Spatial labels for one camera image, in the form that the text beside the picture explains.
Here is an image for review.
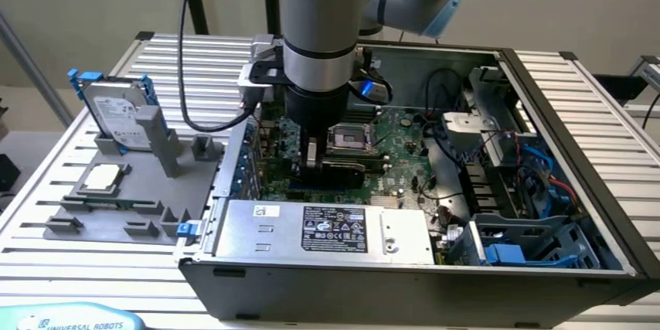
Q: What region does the silver power supply unit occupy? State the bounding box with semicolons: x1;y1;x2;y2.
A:
212;199;440;266

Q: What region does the blue case latch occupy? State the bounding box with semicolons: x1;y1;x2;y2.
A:
176;220;202;239

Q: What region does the blue wire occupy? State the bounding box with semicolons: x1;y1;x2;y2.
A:
519;143;559;177

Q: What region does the black looped wire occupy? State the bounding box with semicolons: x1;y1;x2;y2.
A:
426;68;468;115

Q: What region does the green RAM stick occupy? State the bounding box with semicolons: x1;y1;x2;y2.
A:
60;198;162;211

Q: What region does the silver cooler bracket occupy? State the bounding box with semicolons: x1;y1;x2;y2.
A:
439;111;490;142

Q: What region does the aluminium frame with black box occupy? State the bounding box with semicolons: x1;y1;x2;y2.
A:
591;54;660;111

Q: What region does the blue-lit wrist connector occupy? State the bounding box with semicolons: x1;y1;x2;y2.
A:
348;77;394;106

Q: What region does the grey parts rack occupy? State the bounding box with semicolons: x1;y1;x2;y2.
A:
43;104;230;247

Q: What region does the CPU socket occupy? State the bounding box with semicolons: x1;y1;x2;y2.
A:
331;122;376;150

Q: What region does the blue disk caddy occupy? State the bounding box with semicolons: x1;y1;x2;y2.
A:
66;68;167;154

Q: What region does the black open PC case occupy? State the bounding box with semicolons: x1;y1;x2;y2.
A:
178;40;648;322

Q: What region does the green motherboard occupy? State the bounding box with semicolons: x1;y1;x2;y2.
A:
255;105;448;211

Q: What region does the teal Universal Robots pendant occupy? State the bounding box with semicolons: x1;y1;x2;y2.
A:
0;301;147;330

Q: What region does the black box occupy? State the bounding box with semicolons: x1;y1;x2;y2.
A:
0;153;23;192

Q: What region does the silver hard disk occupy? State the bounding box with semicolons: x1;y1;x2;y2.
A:
82;80;151;153

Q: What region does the red wire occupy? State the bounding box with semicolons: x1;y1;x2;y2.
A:
548;177;575;208

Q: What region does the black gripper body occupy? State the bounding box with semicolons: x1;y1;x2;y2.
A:
284;85;354;146

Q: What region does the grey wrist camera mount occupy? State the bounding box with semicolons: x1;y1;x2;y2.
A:
238;33;290;109

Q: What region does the silver CPU chip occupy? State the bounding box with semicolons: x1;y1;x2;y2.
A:
84;163;131;192

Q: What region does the black braided camera cable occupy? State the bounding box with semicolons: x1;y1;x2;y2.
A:
176;0;260;134

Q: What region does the grey disk bay cage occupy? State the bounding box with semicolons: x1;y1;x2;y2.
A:
447;209;606;270

